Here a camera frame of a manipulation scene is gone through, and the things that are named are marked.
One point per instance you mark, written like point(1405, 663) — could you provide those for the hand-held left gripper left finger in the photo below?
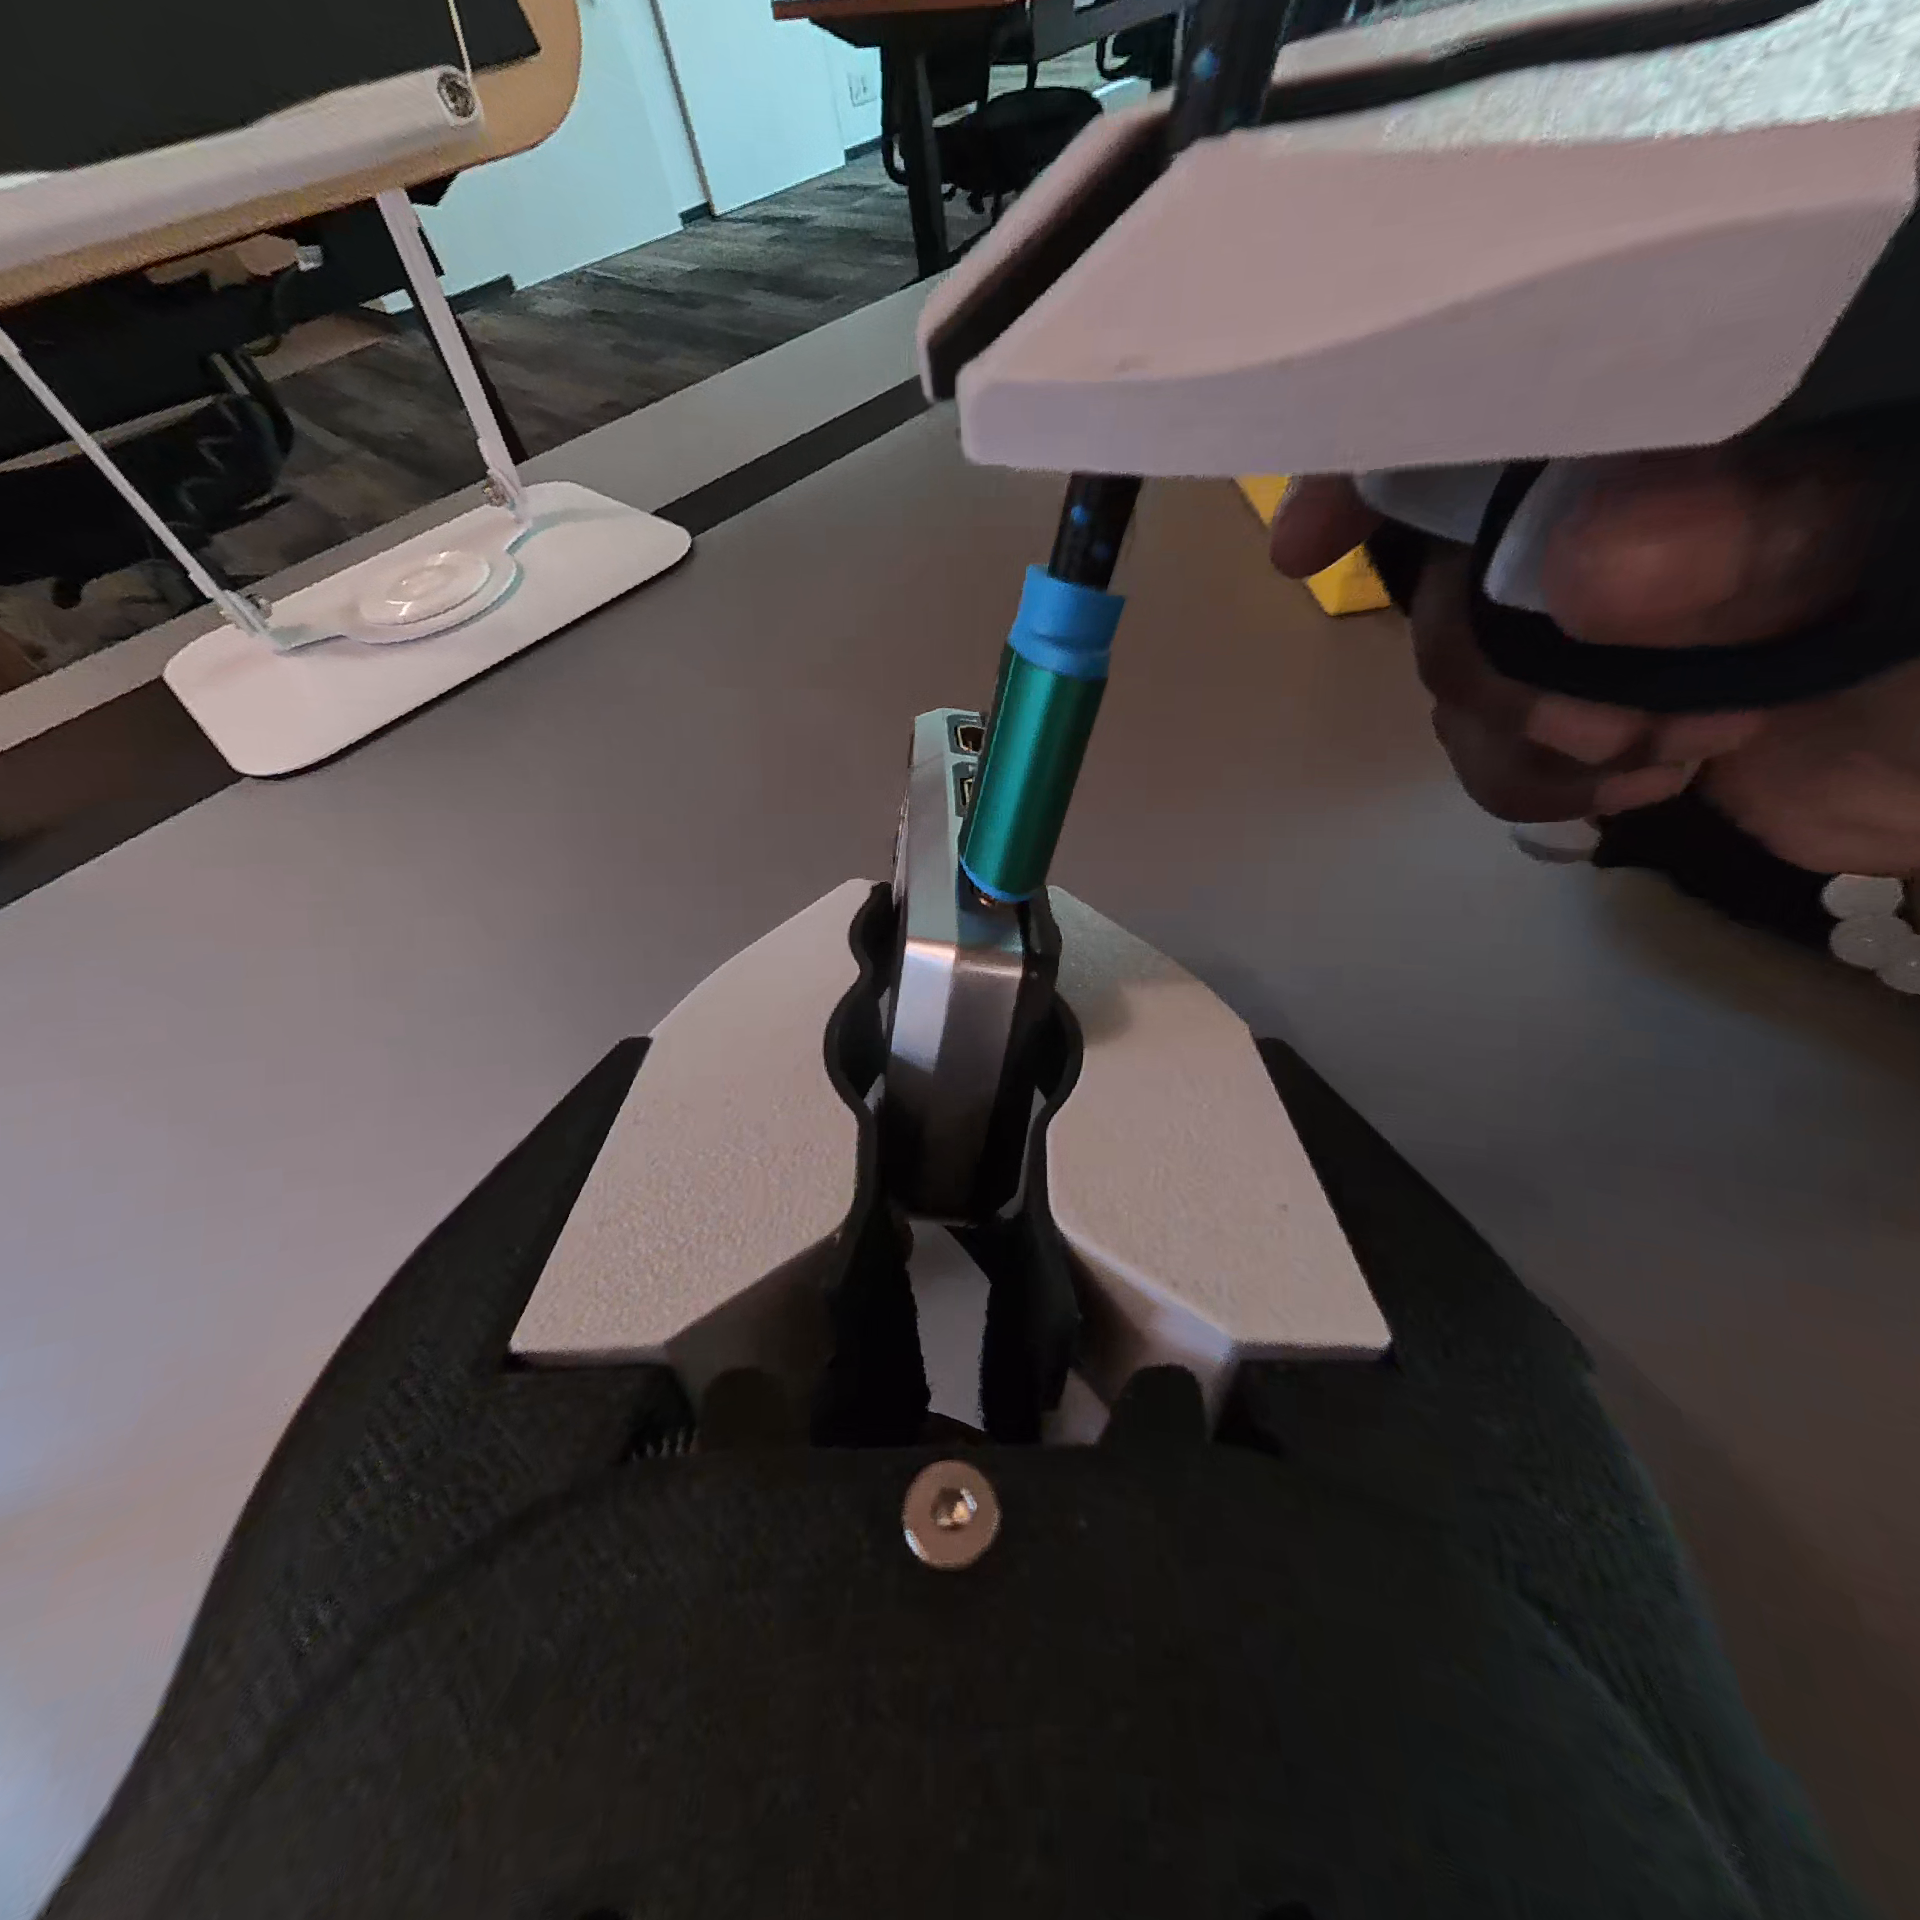
point(704, 1185)

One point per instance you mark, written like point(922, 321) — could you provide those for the white tablet stand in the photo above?
point(420, 644)

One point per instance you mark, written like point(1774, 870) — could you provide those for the dark grey usb hub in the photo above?
point(944, 1050)

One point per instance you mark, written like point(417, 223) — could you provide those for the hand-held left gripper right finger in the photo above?
point(1215, 1200)

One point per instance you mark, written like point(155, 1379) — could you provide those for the yellow plastic bin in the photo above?
point(1335, 578)

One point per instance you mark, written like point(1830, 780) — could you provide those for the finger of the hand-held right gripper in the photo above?
point(1050, 241)
point(1425, 301)

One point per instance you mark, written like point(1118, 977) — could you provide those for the person's right hand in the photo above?
point(1680, 571)

